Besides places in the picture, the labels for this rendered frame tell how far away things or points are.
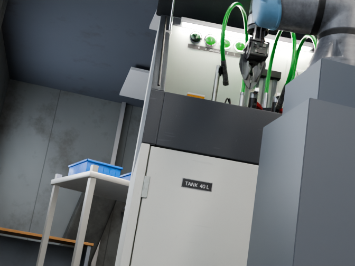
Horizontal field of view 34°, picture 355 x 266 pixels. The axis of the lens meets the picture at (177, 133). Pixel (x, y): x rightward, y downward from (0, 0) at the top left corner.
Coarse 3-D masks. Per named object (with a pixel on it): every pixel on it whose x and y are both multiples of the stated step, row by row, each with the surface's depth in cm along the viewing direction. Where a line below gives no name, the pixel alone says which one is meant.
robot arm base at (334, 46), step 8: (328, 32) 123; (336, 32) 122; (344, 32) 121; (352, 32) 121; (320, 40) 125; (328, 40) 122; (336, 40) 121; (344, 40) 120; (352, 40) 120; (320, 48) 123; (328, 48) 121; (336, 48) 120; (344, 48) 119; (352, 48) 119; (312, 56) 124; (320, 56) 121; (328, 56) 120; (336, 56) 118; (344, 56) 118; (352, 56) 118; (312, 64) 122; (352, 64) 117
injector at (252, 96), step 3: (252, 93) 193; (249, 96) 194; (252, 96) 193; (255, 96) 193; (249, 99) 193; (252, 99) 193; (255, 99) 193; (249, 102) 193; (252, 102) 192; (255, 102) 193; (249, 105) 193; (252, 105) 191; (255, 105) 190; (255, 108) 191
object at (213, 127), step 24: (168, 96) 163; (168, 120) 162; (192, 120) 162; (216, 120) 163; (240, 120) 164; (264, 120) 165; (168, 144) 160; (192, 144) 161; (216, 144) 162; (240, 144) 162
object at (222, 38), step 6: (234, 6) 192; (240, 6) 202; (228, 12) 186; (246, 18) 211; (222, 24) 184; (246, 24) 213; (222, 30) 183; (246, 30) 214; (222, 36) 182; (246, 36) 216; (222, 42) 183; (246, 42) 216; (222, 48) 183; (222, 54) 184; (222, 60) 185
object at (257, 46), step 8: (248, 32) 196; (256, 32) 192; (264, 32) 191; (248, 40) 190; (256, 40) 189; (264, 40) 189; (248, 48) 188; (256, 48) 188; (264, 48) 189; (248, 56) 190; (256, 56) 189; (264, 56) 188; (256, 64) 194
